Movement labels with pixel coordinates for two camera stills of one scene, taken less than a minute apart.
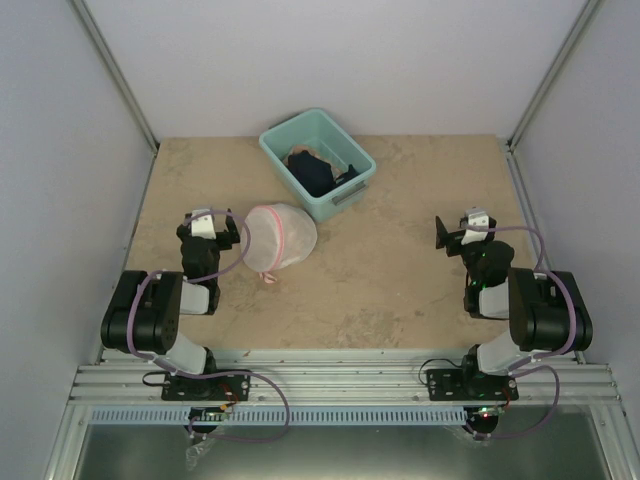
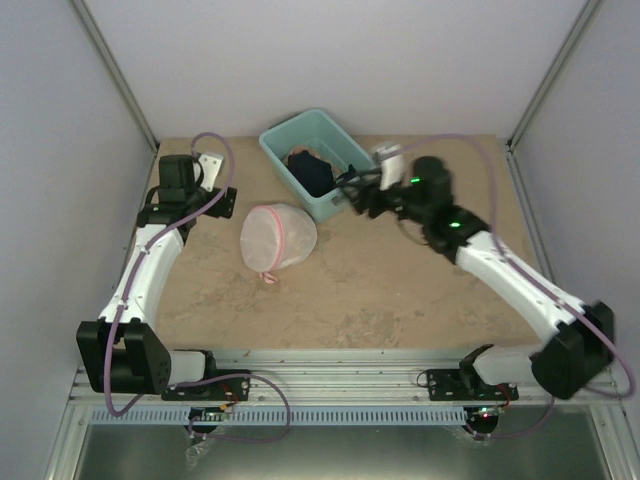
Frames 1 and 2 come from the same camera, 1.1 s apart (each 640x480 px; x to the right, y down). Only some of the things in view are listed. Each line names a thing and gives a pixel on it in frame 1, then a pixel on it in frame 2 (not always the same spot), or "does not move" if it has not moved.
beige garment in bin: x=311 y=150 does not move
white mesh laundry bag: x=281 y=235 does not move
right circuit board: x=487 y=412 does not move
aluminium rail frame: x=365 y=380 does not move
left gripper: x=227 y=242 to x=216 y=210
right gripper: x=452 y=239 to x=362 y=203
